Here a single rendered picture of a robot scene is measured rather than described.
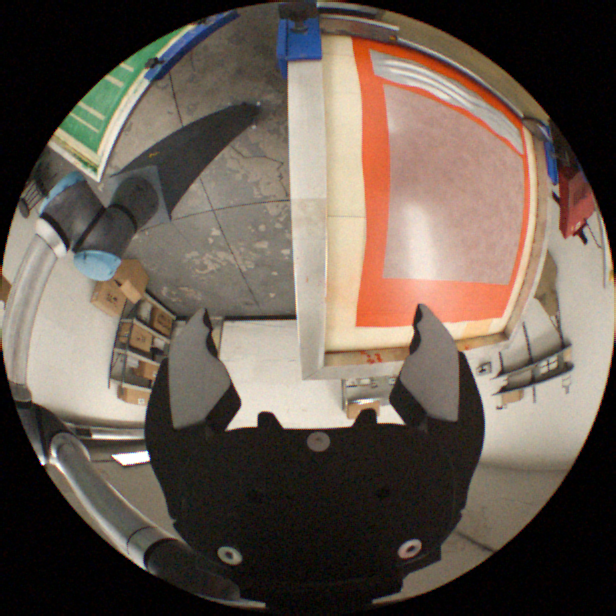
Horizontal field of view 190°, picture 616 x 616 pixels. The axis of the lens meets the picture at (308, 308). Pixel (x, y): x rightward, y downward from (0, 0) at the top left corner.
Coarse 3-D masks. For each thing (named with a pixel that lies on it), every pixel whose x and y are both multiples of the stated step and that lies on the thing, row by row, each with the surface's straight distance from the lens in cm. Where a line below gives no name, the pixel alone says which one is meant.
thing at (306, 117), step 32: (288, 64) 29; (320, 64) 29; (288, 96) 25; (320, 96) 25; (320, 128) 23; (320, 160) 22; (544, 160) 62; (320, 192) 22; (544, 192) 59; (320, 224) 22; (544, 224) 58; (320, 256) 23; (544, 256) 60; (320, 288) 24; (320, 320) 27; (512, 320) 61; (320, 352) 31; (352, 352) 36; (384, 352) 37; (480, 352) 53
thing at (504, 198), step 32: (480, 96) 49; (480, 128) 42; (480, 160) 39; (512, 160) 49; (480, 192) 38; (512, 192) 47; (480, 224) 38; (512, 224) 47; (480, 256) 40; (512, 256) 50; (480, 288) 43; (512, 288) 55
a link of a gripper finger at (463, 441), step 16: (464, 368) 9; (464, 384) 9; (464, 400) 8; (480, 400) 9; (464, 416) 8; (480, 416) 8; (432, 432) 7; (448, 432) 7; (464, 432) 8; (480, 432) 8; (448, 448) 7; (464, 448) 7; (480, 448) 8; (464, 464) 7; (464, 480) 7; (464, 496) 7
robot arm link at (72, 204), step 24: (72, 192) 45; (48, 216) 44; (72, 216) 44; (48, 240) 43; (72, 240) 46; (24, 264) 44; (48, 264) 44; (24, 288) 43; (24, 312) 43; (24, 336) 44; (24, 360) 45; (24, 384) 47; (24, 408) 46; (48, 456) 49
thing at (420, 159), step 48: (384, 48) 40; (384, 96) 32; (432, 96) 37; (384, 144) 28; (432, 144) 32; (384, 192) 27; (432, 192) 31; (384, 240) 28; (432, 240) 31; (384, 288) 30; (432, 288) 35
